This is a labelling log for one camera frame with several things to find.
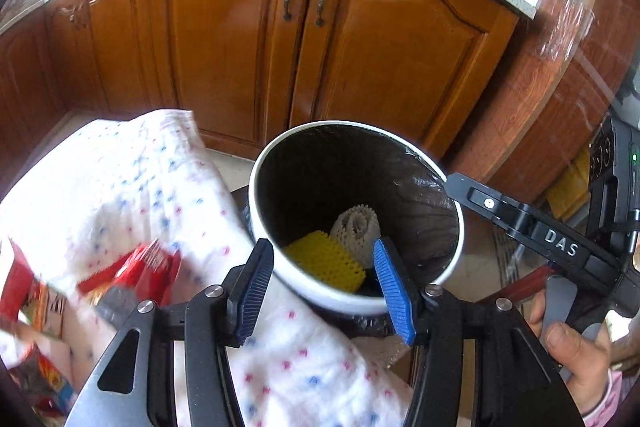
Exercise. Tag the red snack wrapper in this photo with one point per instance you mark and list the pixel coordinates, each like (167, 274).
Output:
(145, 267)

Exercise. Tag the scroll-top wooden cabinet door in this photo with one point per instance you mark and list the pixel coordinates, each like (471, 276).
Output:
(110, 42)

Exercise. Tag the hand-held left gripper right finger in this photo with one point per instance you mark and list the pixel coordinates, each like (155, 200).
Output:
(395, 292)

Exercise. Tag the white round trash bin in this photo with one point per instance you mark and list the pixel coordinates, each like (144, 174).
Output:
(267, 232)

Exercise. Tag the yellow bag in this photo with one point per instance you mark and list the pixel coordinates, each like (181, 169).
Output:
(570, 187)

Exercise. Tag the dark wooden cabinet door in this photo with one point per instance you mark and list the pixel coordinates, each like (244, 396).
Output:
(25, 97)

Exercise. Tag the red packet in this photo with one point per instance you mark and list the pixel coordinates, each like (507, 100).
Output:
(15, 282)

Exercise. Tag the wide arched wooden cabinet door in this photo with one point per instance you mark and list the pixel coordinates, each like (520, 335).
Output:
(225, 47)
(400, 52)

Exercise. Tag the white dotted cloth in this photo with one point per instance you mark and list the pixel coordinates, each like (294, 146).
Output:
(150, 187)

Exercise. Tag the person's right forearm pink sleeve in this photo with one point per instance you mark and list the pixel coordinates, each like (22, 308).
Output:
(605, 402)

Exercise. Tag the colourful printed packet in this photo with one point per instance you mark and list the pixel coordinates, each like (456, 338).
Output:
(42, 382)

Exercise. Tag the white foam fruit net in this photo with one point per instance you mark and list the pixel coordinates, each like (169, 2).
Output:
(352, 227)

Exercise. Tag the silver grey packet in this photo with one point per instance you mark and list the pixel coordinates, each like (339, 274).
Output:
(117, 307)

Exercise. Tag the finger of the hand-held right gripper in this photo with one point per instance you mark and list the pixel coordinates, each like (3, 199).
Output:
(500, 207)

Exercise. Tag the person's right hand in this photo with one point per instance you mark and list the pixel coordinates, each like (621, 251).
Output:
(580, 367)

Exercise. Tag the orange printed packet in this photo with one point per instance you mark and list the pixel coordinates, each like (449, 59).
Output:
(45, 312)

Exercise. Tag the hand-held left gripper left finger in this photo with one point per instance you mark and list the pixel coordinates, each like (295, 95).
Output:
(252, 292)

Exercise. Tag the yellow foam fruit net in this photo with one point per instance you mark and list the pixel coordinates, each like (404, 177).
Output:
(320, 257)

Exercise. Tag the black bin liner bag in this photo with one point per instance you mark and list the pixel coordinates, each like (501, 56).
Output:
(325, 167)

